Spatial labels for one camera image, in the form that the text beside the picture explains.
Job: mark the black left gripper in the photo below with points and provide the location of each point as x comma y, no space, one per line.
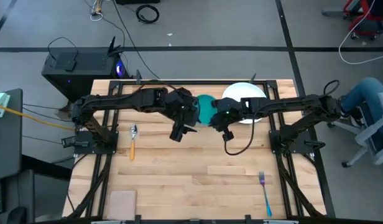
180,104

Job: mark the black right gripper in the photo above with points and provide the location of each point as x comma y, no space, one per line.
227,110

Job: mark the teal bowl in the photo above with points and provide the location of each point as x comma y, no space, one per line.
207,109

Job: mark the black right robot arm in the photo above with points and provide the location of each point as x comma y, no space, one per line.
288,104

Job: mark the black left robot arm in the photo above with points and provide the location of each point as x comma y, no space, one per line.
117,101

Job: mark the white plate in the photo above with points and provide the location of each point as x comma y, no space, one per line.
241,90

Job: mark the pinkish brown napkin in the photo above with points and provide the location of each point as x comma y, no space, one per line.
122,205

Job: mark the small black power box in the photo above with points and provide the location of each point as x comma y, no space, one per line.
70,141

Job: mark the black computer tower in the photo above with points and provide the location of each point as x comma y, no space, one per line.
79,73

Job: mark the white office chair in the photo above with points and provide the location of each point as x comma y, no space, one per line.
371,130

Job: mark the red and black chair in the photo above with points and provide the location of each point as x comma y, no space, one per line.
365,18

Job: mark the dark grey desk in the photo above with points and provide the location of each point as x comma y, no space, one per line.
6,133

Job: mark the mint green stapler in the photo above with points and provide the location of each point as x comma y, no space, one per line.
0,104

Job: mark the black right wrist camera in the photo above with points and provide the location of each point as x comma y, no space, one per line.
227,136

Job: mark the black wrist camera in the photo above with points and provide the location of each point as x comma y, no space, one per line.
227,136
177,133

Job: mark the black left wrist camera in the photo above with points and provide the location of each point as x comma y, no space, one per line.
177,133

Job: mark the black metal table frame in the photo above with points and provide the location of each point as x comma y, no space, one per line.
112,174

